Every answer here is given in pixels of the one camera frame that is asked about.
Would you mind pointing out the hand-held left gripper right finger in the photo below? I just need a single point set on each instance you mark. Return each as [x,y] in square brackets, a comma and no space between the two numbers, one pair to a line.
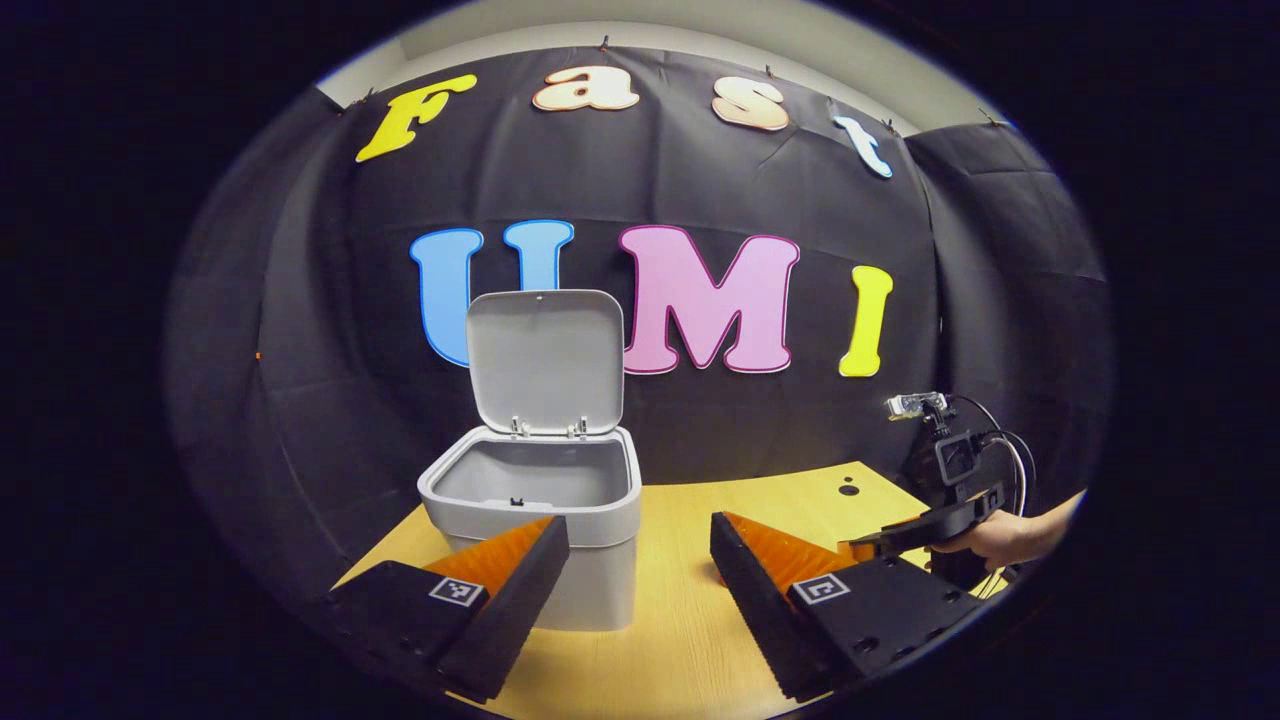
[760,615]

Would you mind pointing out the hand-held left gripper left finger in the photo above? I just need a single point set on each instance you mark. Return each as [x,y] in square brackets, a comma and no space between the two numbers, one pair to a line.
[520,605]

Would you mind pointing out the black backdrop cloth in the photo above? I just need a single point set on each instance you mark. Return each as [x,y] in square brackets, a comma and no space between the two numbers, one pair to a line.
[700,170]

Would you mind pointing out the wooden desktop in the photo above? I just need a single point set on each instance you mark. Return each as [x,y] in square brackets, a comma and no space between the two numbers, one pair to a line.
[680,600]

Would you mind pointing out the white desktop garbage bin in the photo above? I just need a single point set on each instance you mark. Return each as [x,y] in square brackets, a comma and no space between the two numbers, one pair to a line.
[545,360]

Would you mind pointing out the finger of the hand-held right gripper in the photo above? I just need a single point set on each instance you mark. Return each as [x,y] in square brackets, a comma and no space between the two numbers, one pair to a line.
[930,522]

